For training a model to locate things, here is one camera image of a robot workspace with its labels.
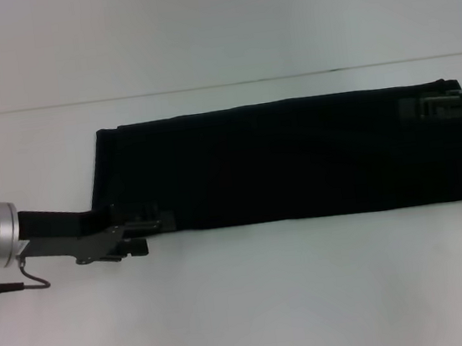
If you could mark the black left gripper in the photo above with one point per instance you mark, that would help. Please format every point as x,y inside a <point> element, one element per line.
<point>66,235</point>

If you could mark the black t-shirt with FREE print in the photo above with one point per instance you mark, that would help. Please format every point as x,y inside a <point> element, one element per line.
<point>276,163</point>

